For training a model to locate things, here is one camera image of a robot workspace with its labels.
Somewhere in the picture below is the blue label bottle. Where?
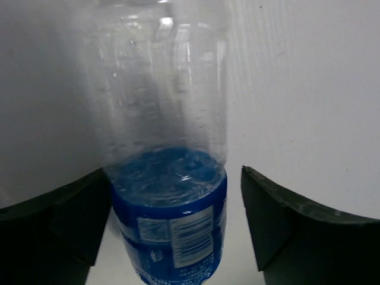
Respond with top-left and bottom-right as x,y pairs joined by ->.
80,0 -> 229,285

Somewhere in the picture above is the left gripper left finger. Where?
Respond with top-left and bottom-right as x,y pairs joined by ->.
1,169 -> 111,284

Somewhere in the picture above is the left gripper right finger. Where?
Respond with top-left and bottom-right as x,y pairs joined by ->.
241,166 -> 379,284

